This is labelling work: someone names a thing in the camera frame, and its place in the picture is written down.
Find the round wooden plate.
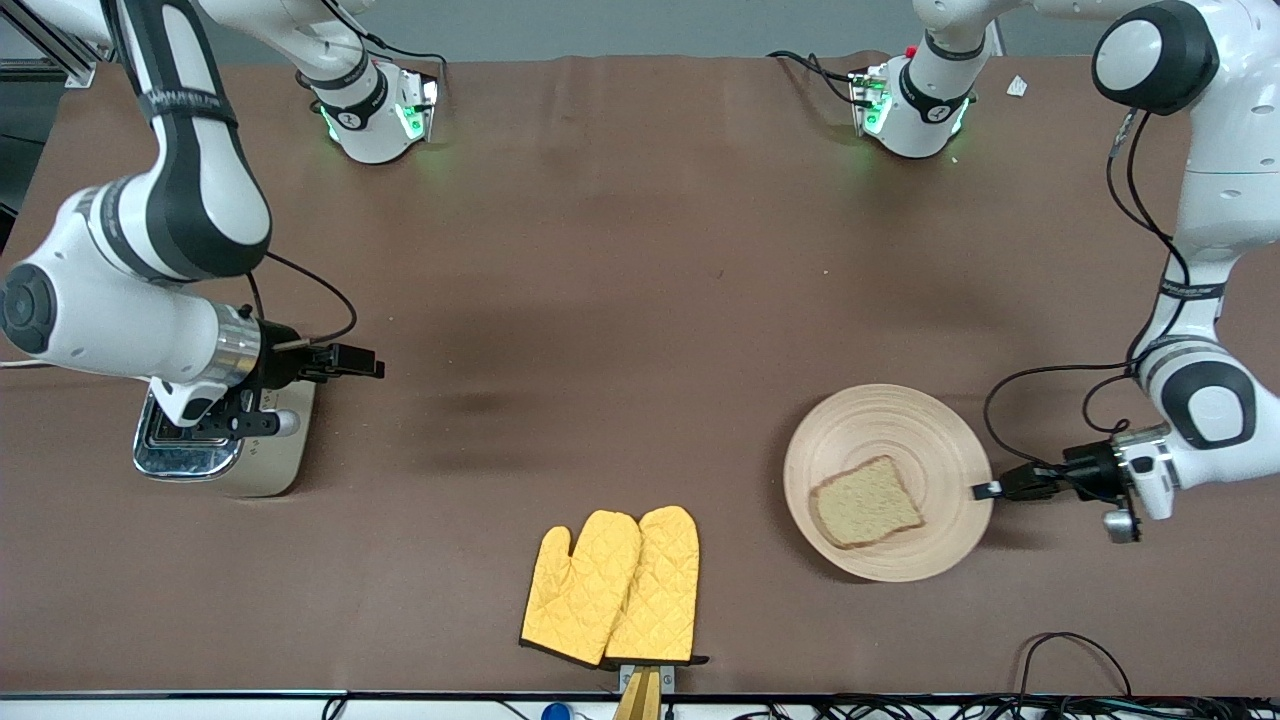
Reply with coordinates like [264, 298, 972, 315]
[783, 384, 995, 583]

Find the brown bread slice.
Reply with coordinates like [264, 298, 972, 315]
[808, 455, 926, 550]

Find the chrome two-slot toaster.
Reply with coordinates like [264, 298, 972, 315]
[133, 375, 318, 498]

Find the yellow quilted oven mitt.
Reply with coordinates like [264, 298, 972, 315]
[519, 510, 643, 669]
[603, 505, 709, 666]

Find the looped black cable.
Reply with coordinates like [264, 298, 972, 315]
[1018, 631, 1134, 698]

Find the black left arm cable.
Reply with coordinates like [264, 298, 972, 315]
[983, 108, 1196, 471]

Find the black right base cable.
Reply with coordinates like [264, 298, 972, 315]
[330, 0, 448, 69]

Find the black base cable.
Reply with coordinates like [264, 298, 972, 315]
[330, 0, 448, 69]
[768, 50, 863, 107]

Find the aluminium frame profile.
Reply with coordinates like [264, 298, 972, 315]
[0, 0, 101, 89]

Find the black left base cable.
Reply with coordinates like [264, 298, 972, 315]
[768, 50, 863, 107]

